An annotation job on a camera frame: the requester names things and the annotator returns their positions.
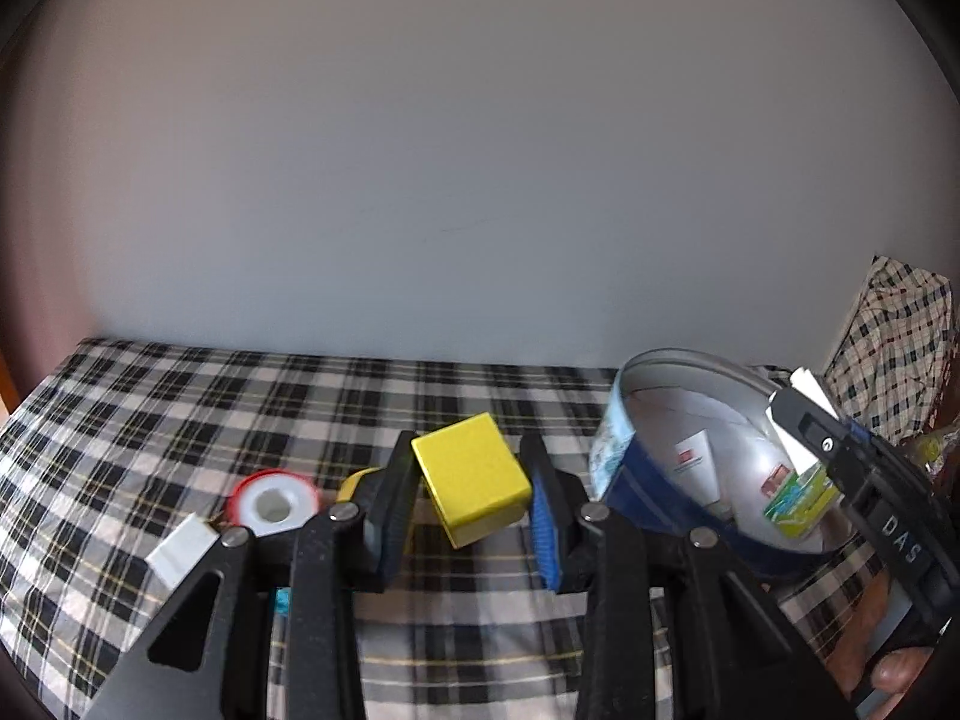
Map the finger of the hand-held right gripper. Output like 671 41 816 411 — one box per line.
766 385 875 466

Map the yellow green plastic packet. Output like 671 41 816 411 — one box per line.
904 424 960 473

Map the yellow face toy block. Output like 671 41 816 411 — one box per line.
335 467 383 511

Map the yellow cube block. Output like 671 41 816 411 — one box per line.
411 412 533 550

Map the person's right hand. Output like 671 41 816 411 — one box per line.
825 581 938 702

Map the plaid pillow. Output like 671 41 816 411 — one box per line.
821 255 960 451

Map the black white plaid bed sheet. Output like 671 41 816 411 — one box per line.
0 336 960 720

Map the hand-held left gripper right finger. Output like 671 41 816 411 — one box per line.
520 433 860 720

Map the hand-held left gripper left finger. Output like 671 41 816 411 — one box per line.
79 430 421 720

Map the green floss pick box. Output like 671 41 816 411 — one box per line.
761 461 841 537

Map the round blue cookie tin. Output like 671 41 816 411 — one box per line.
589 347 863 582

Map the red and white tape roll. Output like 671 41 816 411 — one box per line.
227 469 325 539

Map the white box with red label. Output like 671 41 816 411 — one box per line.
664 427 732 507

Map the white toy block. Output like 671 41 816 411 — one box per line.
146 514 220 586

